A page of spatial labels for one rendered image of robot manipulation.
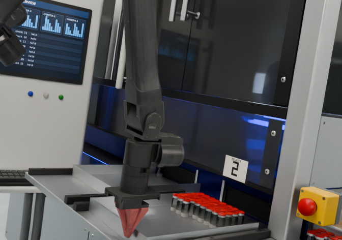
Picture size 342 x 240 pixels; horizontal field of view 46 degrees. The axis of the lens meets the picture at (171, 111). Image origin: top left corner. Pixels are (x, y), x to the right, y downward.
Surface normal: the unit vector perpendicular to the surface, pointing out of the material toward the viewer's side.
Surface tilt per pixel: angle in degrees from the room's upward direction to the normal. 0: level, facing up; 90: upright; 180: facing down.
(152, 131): 93
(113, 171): 90
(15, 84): 90
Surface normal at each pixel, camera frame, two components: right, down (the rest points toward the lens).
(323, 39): 0.60, 0.14
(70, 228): -0.78, -0.07
